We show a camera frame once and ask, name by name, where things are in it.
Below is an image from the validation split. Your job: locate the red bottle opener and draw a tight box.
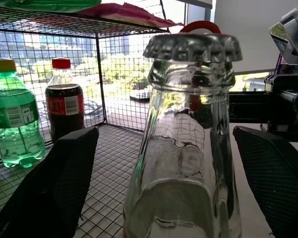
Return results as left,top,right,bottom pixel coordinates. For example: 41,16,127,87
179,20,222,35

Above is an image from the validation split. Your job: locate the black wire shelf rack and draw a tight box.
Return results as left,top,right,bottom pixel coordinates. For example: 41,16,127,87
0,4,170,238

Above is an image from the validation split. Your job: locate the pink snack bag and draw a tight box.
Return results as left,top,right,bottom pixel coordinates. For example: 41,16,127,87
76,1,185,28

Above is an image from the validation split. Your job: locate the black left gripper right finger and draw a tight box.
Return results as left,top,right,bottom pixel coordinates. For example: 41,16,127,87
232,125,298,238

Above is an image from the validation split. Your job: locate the clear glass bottle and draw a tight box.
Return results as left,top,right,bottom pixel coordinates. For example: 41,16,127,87
122,59,242,238

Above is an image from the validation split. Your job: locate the cola bottle red cap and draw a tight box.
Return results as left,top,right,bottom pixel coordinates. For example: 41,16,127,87
44,57,85,144

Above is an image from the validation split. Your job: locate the green soda bottle yellow cap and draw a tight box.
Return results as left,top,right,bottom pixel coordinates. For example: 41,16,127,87
0,58,47,169

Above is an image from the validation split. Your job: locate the silver crown bottle cap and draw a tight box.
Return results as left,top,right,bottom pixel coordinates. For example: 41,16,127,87
142,33,243,63

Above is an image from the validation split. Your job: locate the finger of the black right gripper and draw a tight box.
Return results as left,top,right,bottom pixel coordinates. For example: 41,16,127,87
227,90,272,124

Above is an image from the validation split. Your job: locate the green snack bag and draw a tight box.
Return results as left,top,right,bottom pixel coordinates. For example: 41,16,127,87
0,0,102,13

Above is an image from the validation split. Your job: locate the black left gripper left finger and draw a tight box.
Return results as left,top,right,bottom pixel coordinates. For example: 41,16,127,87
0,126,100,238

